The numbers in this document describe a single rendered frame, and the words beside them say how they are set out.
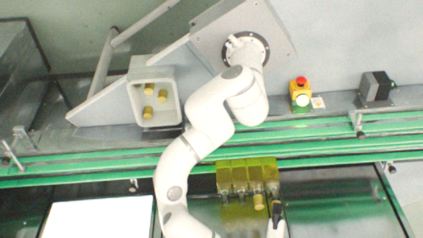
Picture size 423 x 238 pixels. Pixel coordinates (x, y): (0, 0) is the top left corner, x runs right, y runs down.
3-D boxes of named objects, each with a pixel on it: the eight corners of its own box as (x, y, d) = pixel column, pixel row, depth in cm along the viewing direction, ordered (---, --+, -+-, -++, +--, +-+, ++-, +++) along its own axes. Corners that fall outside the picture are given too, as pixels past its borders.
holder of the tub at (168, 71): (143, 121, 154) (141, 135, 149) (129, 67, 135) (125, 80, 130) (184, 118, 154) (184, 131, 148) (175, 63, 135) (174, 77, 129)
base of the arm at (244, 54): (211, 45, 118) (209, 73, 107) (242, 21, 112) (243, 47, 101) (242, 76, 125) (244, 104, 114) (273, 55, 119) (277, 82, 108)
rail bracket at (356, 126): (344, 114, 138) (355, 140, 129) (347, 99, 133) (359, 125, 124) (354, 114, 138) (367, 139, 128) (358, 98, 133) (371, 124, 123)
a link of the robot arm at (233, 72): (191, 149, 104) (162, 108, 94) (258, 99, 106) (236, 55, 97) (205, 166, 96) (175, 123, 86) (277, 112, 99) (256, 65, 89)
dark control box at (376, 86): (358, 88, 146) (365, 102, 140) (363, 71, 140) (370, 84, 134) (379, 86, 146) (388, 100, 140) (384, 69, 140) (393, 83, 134)
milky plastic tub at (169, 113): (140, 113, 150) (138, 127, 144) (127, 67, 135) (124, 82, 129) (183, 110, 150) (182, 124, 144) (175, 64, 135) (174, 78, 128)
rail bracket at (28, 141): (31, 139, 154) (11, 182, 137) (13, 108, 142) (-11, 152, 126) (43, 137, 154) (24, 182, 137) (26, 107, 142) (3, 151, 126)
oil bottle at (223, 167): (215, 153, 150) (217, 198, 135) (214, 144, 146) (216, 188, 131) (229, 153, 150) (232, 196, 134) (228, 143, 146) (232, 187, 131)
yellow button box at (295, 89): (287, 93, 146) (291, 106, 141) (289, 78, 141) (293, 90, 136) (305, 92, 146) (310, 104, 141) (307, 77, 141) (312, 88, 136)
